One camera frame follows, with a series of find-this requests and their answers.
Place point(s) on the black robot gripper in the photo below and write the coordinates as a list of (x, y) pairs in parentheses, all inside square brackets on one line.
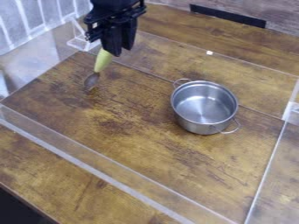
[(105, 9)]

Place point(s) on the stainless steel pot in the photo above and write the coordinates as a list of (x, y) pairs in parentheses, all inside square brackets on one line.
[(204, 107)]

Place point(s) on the clear acrylic bracket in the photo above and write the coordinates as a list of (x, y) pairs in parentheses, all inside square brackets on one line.
[(78, 41)]

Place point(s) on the black wall strip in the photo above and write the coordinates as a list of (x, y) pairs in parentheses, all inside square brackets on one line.
[(228, 16)]

